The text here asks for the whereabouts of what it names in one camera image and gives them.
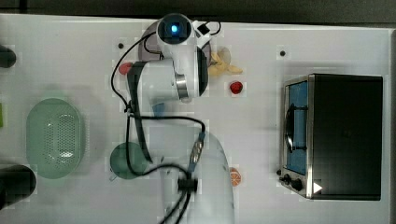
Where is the green oval colander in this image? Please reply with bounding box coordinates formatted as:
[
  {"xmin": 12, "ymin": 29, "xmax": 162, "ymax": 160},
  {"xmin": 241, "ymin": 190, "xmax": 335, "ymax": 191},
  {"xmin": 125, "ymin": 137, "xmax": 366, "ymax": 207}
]
[{"xmin": 26, "ymin": 98, "xmax": 83, "ymax": 179}]

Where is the black cylinder bottom corner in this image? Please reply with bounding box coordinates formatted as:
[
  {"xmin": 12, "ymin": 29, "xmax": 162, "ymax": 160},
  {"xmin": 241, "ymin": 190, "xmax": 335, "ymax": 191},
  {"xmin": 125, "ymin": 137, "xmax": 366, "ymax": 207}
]
[{"xmin": 0, "ymin": 164, "xmax": 36, "ymax": 209}]

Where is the small red plush fruit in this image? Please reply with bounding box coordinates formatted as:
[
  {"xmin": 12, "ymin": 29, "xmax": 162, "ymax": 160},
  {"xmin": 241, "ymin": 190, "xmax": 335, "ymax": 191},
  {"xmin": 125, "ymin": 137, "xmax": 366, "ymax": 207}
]
[{"xmin": 230, "ymin": 81, "xmax": 244, "ymax": 94}]

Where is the blue cup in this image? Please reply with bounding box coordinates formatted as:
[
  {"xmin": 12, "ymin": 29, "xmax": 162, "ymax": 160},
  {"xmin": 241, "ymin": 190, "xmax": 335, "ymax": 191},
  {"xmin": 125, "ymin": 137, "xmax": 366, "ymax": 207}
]
[{"xmin": 152, "ymin": 103, "xmax": 165, "ymax": 117}]

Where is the pink plush strawberry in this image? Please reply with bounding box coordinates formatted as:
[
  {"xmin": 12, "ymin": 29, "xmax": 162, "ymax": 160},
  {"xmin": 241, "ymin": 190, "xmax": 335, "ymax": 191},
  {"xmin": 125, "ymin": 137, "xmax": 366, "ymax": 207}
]
[{"xmin": 119, "ymin": 63, "xmax": 133, "ymax": 76}]

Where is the black cylinder top corner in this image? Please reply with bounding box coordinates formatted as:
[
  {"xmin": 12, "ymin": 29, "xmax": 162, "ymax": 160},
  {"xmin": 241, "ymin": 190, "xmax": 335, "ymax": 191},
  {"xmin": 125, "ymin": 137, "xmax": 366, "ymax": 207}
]
[{"xmin": 0, "ymin": 45, "xmax": 17, "ymax": 68}]

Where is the orange slice toy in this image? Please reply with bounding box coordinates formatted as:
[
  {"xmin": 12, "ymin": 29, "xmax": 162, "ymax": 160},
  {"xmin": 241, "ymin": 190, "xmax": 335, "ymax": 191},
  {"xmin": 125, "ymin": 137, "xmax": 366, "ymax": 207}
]
[{"xmin": 230, "ymin": 167, "xmax": 242, "ymax": 187}]

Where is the black cylinder corner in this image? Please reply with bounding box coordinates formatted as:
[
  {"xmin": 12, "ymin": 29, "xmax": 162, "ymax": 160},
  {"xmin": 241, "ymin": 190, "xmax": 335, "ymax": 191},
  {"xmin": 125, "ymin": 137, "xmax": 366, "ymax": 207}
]
[
  {"xmin": 0, "ymin": 45, "xmax": 17, "ymax": 68},
  {"xmin": 0, "ymin": 164, "xmax": 36, "ymax": 209}
]

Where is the yellow plush banana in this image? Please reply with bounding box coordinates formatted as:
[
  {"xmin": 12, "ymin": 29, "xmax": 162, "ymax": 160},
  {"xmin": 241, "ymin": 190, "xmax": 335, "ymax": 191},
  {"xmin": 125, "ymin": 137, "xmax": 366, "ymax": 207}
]
[{"xmin": 208, "ymin": 48, "xmax": 243, "ymax": 76}]

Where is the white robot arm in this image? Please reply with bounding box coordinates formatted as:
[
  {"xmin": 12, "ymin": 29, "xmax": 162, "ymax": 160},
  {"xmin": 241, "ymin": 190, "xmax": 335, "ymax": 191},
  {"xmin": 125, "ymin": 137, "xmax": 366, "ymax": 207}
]
[{"xmin": 127, "ymin": 13, "xmax": 234, "ymax": 224}]

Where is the silver black toaster oven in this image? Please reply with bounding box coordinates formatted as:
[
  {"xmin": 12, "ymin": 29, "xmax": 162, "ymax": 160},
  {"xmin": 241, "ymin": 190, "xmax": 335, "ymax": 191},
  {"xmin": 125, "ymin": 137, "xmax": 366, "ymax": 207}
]
[{"xmin": 276, "ymin": 74, "xmax": 383, "ymax": 201}]

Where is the green mug with handle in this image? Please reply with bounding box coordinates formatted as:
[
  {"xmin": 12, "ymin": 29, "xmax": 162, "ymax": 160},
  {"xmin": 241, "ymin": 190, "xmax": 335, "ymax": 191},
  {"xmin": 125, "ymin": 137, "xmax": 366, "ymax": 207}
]
[{"xmin": 109, "ymin": 142, "xmax": 149, "ymax": 180}]

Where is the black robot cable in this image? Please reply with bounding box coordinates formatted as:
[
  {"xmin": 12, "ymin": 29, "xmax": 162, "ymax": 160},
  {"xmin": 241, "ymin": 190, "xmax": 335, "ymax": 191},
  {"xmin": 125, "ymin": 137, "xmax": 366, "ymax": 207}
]
[{"xmin": 110, "ymin": 21, "xmax": 222, "ymax": 224}]

